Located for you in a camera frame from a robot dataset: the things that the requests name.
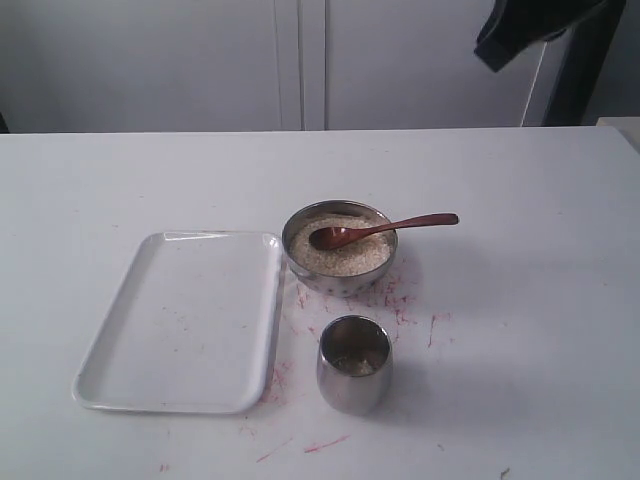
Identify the brown wooden spoon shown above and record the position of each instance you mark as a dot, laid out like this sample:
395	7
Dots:
331	238

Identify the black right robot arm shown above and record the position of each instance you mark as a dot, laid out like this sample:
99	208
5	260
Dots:
515	25

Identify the steel bowl of rice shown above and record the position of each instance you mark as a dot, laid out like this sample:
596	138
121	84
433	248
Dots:
346	271

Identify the stainless steel cup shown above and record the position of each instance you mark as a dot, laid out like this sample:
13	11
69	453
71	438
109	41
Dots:
354	364

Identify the white rectangular plastic tray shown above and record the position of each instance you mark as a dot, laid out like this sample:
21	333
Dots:
192	328

